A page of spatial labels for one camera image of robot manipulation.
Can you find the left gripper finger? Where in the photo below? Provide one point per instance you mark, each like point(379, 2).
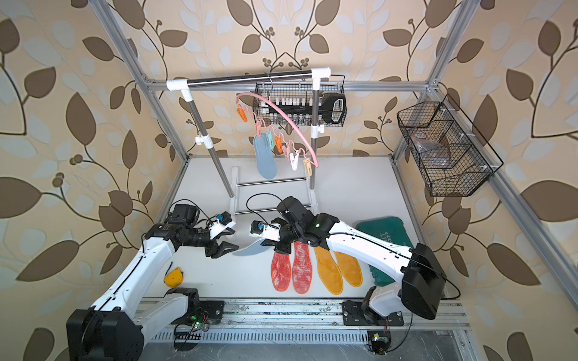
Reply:
point(227, 232)
point(219, 250)

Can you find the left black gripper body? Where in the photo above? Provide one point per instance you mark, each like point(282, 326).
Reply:
point(201, 238)

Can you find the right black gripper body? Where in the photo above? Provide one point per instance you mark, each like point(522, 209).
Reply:
point(288, 235)

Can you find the grey blue insole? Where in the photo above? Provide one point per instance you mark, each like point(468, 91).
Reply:
point(252, 249)
point(264, 156)

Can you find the red patterned insole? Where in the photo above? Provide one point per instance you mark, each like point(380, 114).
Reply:
point(281, 272)
point(302, 268)

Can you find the yellow fuzzy insole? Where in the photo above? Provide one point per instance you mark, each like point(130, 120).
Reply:
point(350, 269)
point(329, 272)

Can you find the pink clip hanger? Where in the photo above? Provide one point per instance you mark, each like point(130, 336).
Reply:
point(285, 146)

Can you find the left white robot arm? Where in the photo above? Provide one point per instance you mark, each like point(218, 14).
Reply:
point(112, 329)

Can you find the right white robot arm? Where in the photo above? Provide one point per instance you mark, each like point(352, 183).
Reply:
point(419, 280)

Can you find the metal clothes rack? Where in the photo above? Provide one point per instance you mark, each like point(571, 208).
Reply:
point(187, 86)

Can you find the yellow tape measure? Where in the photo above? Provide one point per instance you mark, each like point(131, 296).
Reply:
point(174, 278)

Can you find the green plastic tool case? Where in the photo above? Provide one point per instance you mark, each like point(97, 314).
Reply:
point(389, 229)

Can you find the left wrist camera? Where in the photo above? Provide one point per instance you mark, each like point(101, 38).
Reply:
point(219, 223)

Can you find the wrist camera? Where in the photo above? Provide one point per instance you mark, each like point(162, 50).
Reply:
point(219, 223)
point(260, 230)

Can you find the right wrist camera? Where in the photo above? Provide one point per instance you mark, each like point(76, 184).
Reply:
point(260, 230)

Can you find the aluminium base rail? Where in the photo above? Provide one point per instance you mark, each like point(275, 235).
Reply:
point(303, 321)

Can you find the back black wire basket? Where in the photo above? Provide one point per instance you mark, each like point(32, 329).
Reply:
point(296, 99)

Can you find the side black wire basket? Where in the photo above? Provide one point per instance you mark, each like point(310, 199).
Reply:
point(453, 156)

